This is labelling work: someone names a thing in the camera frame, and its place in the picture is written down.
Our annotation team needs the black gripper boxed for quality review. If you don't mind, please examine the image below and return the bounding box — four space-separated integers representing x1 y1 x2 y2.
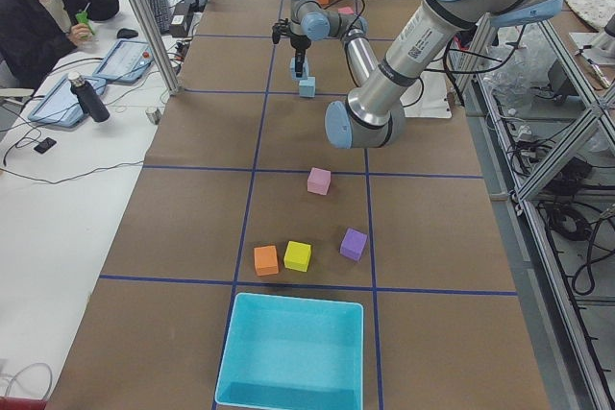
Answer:
290 34 310 79

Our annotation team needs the light blue foam block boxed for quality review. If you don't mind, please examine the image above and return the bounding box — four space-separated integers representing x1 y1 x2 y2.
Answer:
289 58 309 82
298 76 316 98

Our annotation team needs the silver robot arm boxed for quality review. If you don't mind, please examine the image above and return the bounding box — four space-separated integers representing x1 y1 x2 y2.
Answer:
289 0 563 149

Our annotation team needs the lilac pink foam block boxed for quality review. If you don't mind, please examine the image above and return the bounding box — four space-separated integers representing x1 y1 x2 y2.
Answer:
307 167 332 196

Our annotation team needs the black keyboard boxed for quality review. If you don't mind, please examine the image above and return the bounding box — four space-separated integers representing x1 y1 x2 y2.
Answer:
147 0 171 35

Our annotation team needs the small metal cylinder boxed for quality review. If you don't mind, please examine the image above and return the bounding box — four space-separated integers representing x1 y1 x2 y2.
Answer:
145 107 161 125

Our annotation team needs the upper teach pendant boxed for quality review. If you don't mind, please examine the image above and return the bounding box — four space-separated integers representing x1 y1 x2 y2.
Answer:
92 39 153 84

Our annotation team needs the teach pendant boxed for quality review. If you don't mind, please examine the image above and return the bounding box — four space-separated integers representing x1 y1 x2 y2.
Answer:
92 39 153 84
28 72 111 128

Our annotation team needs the black computer mouse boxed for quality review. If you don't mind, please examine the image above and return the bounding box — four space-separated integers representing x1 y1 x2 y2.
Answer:
116 28 139 39

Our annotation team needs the purple foam block left side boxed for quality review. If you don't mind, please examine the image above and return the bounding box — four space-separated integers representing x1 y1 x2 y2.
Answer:
339 228 367 261

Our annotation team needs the yellow foam block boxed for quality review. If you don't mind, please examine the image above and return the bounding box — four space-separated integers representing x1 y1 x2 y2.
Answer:
283 241 311 272

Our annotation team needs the orange foam block left side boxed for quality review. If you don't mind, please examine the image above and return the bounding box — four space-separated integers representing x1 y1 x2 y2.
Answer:
253 245 280 277

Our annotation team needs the black water bottle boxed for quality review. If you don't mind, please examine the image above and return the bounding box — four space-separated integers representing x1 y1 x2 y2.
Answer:
67 71 110 123

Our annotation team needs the lower teach pendant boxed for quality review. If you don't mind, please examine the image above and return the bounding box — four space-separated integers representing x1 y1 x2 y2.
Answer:
28 72 111 128

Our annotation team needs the seated person dark jacket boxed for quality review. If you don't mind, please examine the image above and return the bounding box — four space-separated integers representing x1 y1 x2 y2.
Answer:
1 0 120 89

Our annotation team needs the black smartphone on table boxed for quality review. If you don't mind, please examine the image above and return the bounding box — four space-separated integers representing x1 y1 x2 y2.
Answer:
34 137 57 155

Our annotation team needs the blue plastic bin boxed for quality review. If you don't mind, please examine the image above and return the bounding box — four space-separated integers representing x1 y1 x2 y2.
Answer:
214 293 364 409

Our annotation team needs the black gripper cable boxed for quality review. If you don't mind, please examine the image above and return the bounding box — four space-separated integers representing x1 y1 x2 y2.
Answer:
326 0 427 104

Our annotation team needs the aluminium frame post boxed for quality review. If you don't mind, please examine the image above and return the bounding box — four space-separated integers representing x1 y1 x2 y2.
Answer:
128 0 181 95

